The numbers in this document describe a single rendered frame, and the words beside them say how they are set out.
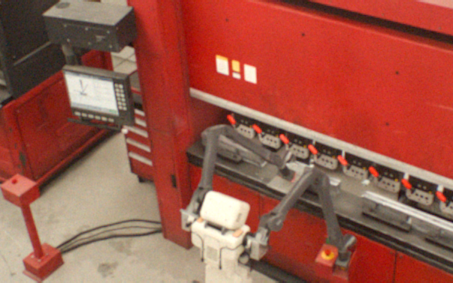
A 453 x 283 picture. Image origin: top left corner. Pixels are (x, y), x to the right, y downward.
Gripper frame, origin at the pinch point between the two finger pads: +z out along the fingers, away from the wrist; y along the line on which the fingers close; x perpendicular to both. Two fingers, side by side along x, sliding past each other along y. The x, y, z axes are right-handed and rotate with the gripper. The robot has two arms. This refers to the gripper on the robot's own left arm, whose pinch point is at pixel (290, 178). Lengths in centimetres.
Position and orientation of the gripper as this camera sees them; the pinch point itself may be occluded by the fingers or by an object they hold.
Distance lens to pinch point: 438.9
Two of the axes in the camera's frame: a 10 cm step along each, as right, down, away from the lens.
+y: -8.0, -3.2, 5.1
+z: 3.4, 4.6, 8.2
